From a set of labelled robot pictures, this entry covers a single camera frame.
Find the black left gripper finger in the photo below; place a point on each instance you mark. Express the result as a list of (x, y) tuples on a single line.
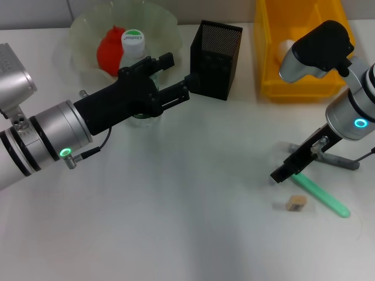
[(164, 61), (192, 83)]

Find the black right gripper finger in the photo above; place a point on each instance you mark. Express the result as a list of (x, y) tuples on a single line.
[(281, 175)]

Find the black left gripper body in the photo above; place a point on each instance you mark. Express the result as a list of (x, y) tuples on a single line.
[(117, 102)]

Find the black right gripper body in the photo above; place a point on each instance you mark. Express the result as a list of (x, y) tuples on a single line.
[(310, 149)]

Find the clear green-label water bottle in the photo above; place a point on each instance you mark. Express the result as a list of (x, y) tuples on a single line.
[(133, 41)]

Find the green pen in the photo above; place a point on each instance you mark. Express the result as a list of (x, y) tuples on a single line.
[(322, 196)]

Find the red-orange toy orange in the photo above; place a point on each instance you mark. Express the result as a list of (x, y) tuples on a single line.
[(109, 55)]

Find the white paper ball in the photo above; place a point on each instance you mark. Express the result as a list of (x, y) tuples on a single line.
[(284, 48)]

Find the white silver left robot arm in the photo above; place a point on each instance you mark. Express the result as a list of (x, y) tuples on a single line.
[(44, 134)]

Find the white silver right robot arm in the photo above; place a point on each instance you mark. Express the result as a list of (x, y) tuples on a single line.
[(345, 117)]

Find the grey marker pen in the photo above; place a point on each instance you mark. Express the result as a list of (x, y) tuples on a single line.
[(337, 159)]

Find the pale green glass fruit bowl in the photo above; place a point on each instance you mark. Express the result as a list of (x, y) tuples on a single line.
[(164, 29)]

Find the black mesh pen holder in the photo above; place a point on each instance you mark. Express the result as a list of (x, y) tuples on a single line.
[(214, 58)]

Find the small wooden pencil sharpener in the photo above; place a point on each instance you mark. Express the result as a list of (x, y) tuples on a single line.
[(296, 203)]

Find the yellow plastic bin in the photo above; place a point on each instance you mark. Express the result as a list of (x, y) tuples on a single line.
[(269, 44)]

